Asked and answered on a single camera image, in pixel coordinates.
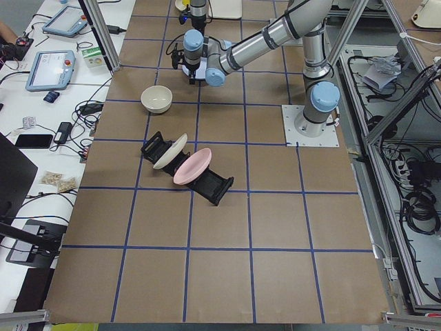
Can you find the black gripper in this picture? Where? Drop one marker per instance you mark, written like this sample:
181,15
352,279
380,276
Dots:
191,68

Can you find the aluminium frame post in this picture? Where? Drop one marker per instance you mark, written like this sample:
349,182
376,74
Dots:
100,31

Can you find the white ceramic bowl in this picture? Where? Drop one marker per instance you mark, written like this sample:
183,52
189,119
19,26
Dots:
157,99

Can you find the green white cardboard box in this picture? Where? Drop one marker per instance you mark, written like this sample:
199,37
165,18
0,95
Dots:
93,57

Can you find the cream white plate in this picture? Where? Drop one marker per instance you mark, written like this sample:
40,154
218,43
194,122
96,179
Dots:
171,152

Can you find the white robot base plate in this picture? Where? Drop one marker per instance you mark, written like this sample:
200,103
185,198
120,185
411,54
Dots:
299,132

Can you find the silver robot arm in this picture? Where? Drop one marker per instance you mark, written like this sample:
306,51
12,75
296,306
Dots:
304,20
196,11

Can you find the blue teach pendant near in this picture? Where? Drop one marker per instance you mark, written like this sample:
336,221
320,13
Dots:
51,70

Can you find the blue teach pendant far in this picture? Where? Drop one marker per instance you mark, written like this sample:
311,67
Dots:
67,22

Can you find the black power adapter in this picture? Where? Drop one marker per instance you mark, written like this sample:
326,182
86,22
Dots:
63,133

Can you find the black smartphone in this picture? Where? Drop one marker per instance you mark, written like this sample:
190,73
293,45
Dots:
34,141

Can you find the blue teach pendant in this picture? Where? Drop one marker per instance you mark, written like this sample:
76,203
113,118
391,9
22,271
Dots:
51,70
67,22

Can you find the black plate rack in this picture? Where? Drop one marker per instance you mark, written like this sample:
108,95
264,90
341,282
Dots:
209,185

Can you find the pink plate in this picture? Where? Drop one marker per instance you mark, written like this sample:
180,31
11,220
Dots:
193,167

